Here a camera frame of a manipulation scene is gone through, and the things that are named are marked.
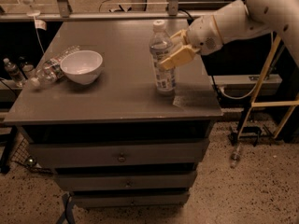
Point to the wire mesh basket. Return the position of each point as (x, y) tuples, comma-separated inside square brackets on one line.
[(22, 157)]

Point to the bottom grey drawer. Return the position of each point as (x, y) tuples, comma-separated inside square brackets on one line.
[(132, 199)]

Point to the top grey drawer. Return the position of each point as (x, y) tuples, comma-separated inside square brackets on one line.
[(89, 155)]

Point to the grey drawer cabinet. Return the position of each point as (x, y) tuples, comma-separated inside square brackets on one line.
[(121, 107)]

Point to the dark bottle on left shelf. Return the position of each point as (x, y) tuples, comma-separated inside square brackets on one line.
[(27, 68)]

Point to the metal rail frame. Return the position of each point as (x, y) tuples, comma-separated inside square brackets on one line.
[(99, 10)]

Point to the white bowl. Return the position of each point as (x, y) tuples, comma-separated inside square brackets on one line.
[(83, 66)]

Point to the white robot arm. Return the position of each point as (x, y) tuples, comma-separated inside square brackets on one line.
[(239, 20)]

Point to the small bottle on floor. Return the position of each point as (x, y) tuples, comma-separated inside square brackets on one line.
[(235, 156)]

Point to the grey drawer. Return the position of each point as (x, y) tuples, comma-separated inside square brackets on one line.
[(170, 180), (89, 155), (132, 199)]

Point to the lying clear plastic bottle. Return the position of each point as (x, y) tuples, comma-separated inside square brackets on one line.
[(50, 71)]

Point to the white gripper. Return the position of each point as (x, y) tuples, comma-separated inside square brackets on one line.
[(204, 34)]

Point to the middle grey drawer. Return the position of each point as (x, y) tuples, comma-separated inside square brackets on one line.
[(170, 180)]

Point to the clear bottle on left shelf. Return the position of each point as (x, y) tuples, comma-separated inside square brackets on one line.
[(14, 72)]

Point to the yellow wooden frame stand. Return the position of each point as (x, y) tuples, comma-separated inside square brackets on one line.
[(235, 136)]

